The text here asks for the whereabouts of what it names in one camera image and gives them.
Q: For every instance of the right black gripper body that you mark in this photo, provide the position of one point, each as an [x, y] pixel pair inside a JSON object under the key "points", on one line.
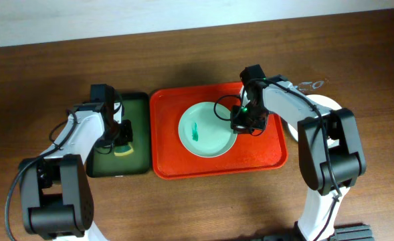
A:
{"points": [[253, 120]]}

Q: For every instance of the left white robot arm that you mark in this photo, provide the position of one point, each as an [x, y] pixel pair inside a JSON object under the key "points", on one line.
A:
{"points": [[56, 199]]}

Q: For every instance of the red plastic tray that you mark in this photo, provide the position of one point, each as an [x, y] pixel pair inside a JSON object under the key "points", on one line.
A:
{"points": [[170, 158]]}

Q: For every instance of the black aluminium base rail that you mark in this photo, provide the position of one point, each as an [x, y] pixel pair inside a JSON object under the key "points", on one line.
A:
{"points": [[356, 232]]}

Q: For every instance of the dark green tray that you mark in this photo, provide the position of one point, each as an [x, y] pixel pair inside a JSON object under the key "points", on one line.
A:
{"points": [[102, 162]]}

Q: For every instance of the white plate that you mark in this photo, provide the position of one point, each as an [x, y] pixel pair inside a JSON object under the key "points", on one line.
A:
{"points": [[324, 101]]}

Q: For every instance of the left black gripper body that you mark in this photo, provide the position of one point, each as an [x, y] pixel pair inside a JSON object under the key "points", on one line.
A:
{"points": [[126, 132]]}

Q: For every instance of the yellow green sponge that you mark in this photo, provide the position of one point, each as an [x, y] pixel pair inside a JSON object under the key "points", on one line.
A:
{"points": [[123, 150]]}

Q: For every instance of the white marking on table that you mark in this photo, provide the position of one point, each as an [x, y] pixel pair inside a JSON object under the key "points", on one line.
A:
{"points": [[309, 86]]}

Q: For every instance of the mint green plate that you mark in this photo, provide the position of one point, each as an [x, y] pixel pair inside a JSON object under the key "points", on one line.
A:
{"points": [[203, 132]]}

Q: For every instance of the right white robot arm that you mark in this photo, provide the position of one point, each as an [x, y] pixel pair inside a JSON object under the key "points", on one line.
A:
{"points": [[330, 152]]}

